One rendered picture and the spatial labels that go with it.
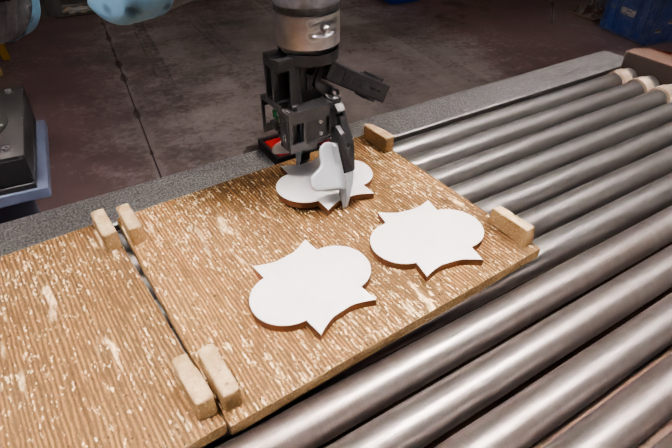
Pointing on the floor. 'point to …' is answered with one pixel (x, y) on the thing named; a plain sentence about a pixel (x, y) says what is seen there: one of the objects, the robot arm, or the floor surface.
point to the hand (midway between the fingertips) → (325, 181)
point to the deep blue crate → (640, 10)
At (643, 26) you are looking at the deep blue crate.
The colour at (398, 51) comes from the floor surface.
